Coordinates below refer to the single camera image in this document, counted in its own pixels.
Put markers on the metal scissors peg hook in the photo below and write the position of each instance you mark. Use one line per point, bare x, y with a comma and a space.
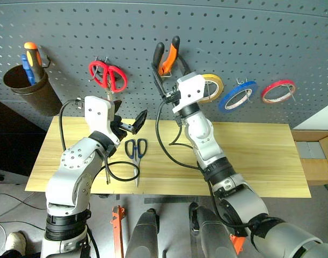
98, 61

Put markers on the orange bar clamp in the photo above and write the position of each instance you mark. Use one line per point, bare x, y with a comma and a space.
118, 228

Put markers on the dark grey rounded shape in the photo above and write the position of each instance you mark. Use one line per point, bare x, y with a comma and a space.
212, 233
143, 236

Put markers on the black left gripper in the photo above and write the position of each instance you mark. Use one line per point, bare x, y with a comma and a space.
120, 127

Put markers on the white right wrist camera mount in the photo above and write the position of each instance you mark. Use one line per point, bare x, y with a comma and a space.
190, 88

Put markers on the metal blue tape hook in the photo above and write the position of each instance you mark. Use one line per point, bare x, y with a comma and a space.
245, 90

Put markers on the orange black pliers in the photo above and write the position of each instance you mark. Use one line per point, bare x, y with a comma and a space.
169, 60

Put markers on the metal red tape hook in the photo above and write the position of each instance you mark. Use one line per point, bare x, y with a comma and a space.
290, 90

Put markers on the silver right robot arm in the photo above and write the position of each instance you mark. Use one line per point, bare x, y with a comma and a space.
204, 139

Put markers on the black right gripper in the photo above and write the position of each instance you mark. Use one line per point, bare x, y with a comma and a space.
172, 96

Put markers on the small orange plastic piece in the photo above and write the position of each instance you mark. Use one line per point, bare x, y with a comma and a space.
238, 243

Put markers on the blue tape roll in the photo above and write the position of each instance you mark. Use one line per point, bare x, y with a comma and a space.
222, 104

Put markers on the yellow tape roll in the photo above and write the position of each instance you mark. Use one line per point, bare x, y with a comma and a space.
219, 82

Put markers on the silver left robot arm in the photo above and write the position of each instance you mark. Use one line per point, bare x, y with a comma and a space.
72, 172

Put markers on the grey perforated pegboard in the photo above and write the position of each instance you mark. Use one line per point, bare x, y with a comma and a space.
233, 40

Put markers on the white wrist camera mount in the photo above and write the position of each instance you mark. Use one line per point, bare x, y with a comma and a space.
190, 88
95, 113

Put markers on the brown cylindrical tool cup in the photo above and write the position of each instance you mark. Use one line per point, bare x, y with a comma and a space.
37, 96

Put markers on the white shoe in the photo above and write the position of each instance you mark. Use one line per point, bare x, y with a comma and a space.
15, 242

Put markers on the blue black scissors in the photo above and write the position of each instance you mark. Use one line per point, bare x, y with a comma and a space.
137, 153

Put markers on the black cup holder hook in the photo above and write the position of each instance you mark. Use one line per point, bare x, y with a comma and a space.
47, 61

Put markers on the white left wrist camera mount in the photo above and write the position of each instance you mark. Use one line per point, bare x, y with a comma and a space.
95, 113

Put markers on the orange black screwdriver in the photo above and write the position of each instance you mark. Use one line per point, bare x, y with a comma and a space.
34, 60

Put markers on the brown cardboard box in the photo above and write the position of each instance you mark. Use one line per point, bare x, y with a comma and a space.
316, 169

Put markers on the red tape roll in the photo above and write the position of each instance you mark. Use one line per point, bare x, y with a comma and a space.
273, 84

